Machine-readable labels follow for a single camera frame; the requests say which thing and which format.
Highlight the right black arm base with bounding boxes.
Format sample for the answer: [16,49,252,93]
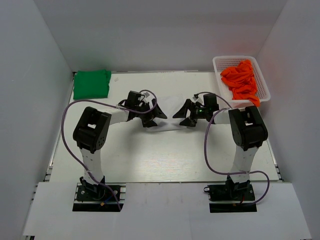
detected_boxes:
[203,184,257,214]

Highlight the white t shirt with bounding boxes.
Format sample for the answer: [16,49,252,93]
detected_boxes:
[146,94,187,132]

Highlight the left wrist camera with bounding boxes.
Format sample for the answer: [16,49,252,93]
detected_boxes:
[124,90,142,108]

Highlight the crumpled orange t shirt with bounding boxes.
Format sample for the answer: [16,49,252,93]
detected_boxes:
[220,59,261,107]

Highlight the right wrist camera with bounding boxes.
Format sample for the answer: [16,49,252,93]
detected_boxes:
[203,93,219,111]

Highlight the folded green t shirt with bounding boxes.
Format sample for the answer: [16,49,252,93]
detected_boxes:
[73,69,112,100]

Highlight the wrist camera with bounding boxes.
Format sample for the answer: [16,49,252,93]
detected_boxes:
[203,93,219,111]
[124,90,142,108]

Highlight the white plastic basket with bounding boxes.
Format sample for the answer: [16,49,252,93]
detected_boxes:
[212,55,271,108]

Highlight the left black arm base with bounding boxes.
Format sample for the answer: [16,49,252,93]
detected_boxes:
[72,183,126,213]

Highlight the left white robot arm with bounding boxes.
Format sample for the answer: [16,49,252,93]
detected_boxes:
[73,100,168,189]

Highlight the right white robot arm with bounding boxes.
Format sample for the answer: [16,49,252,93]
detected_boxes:
[173,99,268,186]

